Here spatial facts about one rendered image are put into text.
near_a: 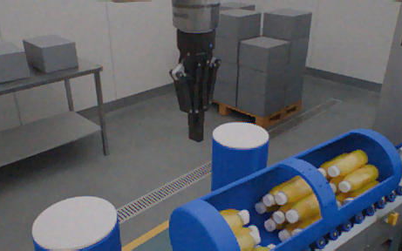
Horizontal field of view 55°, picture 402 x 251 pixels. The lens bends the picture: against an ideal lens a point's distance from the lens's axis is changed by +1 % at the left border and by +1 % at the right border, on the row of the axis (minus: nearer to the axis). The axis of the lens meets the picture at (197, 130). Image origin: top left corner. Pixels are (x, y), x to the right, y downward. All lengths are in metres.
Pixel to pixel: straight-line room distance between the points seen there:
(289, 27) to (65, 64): 2.33
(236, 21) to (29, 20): 2.07
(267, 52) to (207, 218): 3.15
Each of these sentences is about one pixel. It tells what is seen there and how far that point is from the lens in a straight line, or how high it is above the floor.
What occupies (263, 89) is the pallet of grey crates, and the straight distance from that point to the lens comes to 4.21.
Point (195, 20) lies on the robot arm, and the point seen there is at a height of 1.77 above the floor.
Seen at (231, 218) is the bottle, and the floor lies 1.16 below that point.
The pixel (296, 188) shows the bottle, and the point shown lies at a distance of 1.33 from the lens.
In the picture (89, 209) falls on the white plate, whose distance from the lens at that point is 1.46.
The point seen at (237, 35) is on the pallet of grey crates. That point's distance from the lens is 4.29.
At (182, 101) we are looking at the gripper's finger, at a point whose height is 1.62.
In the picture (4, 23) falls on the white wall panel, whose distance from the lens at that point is 4.13.
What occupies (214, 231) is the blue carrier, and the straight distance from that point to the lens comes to 1.04.
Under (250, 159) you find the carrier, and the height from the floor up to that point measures 0.97.
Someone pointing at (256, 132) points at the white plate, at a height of 1.04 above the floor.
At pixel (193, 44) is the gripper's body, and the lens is 0.72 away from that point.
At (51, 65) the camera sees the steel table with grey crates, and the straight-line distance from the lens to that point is 3.51.
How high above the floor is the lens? 1.90
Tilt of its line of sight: 26 degrees down
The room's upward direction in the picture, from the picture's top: straight up
